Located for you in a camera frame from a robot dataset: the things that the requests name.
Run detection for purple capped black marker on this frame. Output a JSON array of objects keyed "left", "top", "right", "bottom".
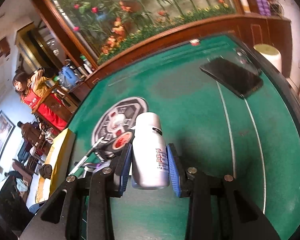
[{"left": 83, "top": 163, "right": 102, "bottom": 172}]

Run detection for tall white plastic bottle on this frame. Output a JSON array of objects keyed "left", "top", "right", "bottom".
[{"left": 132, "top": 112, "right": 170, "bottom": 190}]

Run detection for black electrical tape roll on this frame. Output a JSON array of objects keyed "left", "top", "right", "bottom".
[{"left": 106, "top": 131, "right": 134, "bottom": 152}]

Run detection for clear silver tip pen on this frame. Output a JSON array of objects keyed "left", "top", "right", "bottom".
[{"left": 68, "top": 137, "right": 104, "bottom": 176}]

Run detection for yellow open storage box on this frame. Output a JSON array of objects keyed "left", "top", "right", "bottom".
[{"left": 36, "top": 128, "right": 75, "bottom": 203}]

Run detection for seated person brown jacket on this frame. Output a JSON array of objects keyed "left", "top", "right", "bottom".
[{"left": 17, "top": 121, "right": 42, "bottom": 146}]

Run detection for wooden chair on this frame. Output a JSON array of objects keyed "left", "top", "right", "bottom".
[{"left": 32, "top": 82, "right": 78, "bottom": 131}]

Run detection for round dice control panel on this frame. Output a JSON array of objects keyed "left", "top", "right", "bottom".
[{"left": 91, "top": 96, "right": 148, "bottom": 151}]

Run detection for woman in red apron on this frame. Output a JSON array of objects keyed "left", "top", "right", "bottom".
[{"left": 12, "top": 68, "right": 67, "bottom": 131}]

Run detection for black smartphone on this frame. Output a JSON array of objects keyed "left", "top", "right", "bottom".
[{"left": 199, "top": 57, "right": 263, "bottom": 99}]

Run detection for blue water kettle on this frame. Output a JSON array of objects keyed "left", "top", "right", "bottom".
[{"left": 58, "top": 66, "right": 81, "bottom": 89}]

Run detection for white round stool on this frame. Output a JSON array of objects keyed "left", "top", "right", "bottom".
[{"left": 254, "top": 43, "right": 282, "bottom": 72}]

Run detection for red white mahjong tile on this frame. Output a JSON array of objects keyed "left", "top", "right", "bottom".
[{"left": 190, "top": 39, "right": 200, "bottom": 46}]

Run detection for artificial flower planter display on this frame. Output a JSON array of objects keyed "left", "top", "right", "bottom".
[{"left": 52, "top": 0, "right": 235, "bottom": 64}]

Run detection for purple bottles on shelf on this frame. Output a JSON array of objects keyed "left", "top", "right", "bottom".
[{"left": 256, "top": 0, "right": 271, "bottom": 16}]

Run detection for framed wall painting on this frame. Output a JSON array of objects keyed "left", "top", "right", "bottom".
[{"left": 0, "top": 111, "right": 15, "bottom": 159}]

